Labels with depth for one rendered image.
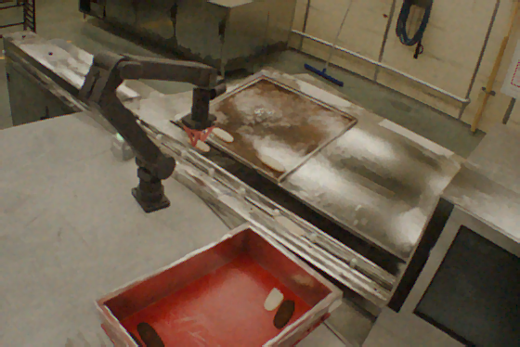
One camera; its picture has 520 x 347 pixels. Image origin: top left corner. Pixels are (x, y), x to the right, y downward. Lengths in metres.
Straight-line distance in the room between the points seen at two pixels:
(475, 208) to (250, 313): 0.59
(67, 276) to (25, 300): 0.13
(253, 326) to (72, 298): 0.45
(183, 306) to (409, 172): 0.90
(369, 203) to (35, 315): 1.01
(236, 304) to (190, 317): 0.12
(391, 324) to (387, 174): 0.68
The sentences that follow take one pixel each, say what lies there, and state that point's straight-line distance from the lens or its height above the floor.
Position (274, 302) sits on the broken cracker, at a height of 0.83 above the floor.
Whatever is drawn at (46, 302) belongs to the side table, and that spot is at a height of 0.82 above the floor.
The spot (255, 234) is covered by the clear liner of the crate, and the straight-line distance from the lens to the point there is 1.14.
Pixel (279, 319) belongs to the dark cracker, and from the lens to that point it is 1.07.
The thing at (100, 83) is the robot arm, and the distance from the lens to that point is 1.02.
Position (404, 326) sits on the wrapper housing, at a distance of 0.95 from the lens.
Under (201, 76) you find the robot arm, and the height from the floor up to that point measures 1.20.
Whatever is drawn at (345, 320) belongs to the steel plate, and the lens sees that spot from 1.13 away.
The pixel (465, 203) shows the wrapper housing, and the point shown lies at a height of 1.30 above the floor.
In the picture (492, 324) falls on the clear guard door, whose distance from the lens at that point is 0.87.
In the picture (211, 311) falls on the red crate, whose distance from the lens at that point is 1.07.
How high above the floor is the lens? 1.67
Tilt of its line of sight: 34 degrees down
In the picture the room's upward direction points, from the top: 10 degrees clockwise
